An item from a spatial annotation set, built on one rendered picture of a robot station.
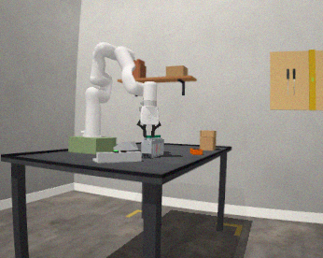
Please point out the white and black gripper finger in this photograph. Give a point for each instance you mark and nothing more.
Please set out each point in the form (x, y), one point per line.
(144, 128)
(154, 128)

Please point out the small brown cardboard box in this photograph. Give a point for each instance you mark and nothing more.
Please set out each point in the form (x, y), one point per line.
(207, 142)

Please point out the light grey panel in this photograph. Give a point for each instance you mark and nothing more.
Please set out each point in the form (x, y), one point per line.
(116, 156)

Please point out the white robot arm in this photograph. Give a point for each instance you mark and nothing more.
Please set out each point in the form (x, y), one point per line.
(99, 77)

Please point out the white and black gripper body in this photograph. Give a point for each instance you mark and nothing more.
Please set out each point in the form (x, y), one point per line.
(149, 115)

